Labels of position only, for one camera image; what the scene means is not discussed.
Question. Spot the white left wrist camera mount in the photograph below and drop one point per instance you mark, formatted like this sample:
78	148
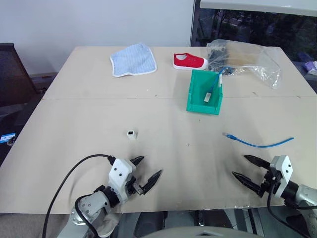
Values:
120	173

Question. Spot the clear plastic bag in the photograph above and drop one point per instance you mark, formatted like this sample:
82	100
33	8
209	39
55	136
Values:
267	64

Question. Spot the blue white label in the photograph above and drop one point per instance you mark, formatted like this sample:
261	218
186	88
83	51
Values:
7	137

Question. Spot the dark glass window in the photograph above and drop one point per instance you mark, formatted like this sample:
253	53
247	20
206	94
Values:
247	27

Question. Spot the green plastic bin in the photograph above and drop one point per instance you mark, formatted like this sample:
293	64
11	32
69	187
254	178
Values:
198	86

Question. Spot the purple crumpled item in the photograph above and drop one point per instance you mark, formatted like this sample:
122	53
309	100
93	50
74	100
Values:
311	67

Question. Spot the small white connector block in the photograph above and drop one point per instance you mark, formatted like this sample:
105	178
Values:
131	134

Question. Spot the light blue striped cloth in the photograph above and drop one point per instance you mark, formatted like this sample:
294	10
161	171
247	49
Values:
133	60

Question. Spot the white overhead panel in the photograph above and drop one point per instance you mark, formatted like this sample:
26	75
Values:
257	5

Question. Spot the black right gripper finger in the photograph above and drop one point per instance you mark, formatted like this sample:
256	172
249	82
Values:
258	162
247	183

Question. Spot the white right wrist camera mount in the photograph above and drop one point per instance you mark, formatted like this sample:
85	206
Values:
283	171

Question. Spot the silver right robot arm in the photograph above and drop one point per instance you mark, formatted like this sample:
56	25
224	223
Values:
304	193

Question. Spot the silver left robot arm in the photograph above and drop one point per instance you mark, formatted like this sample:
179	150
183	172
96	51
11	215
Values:
95	205

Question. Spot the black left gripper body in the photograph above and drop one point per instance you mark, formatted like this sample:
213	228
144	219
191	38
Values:
133	186

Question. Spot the red white sneaker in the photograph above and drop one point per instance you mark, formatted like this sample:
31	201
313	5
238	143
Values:
189	62

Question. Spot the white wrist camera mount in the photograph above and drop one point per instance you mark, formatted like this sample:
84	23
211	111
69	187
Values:
283	171
120	173

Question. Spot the black parts inside bag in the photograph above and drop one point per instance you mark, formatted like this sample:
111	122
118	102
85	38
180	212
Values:
216	57

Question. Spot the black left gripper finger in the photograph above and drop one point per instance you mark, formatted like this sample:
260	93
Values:
137	160
151	181

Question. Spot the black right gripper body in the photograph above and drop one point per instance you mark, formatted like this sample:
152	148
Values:
268	184

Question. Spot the tan box inside bag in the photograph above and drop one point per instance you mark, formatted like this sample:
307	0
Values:
241	54

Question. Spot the black office chair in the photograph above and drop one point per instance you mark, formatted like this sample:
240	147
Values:
12	74

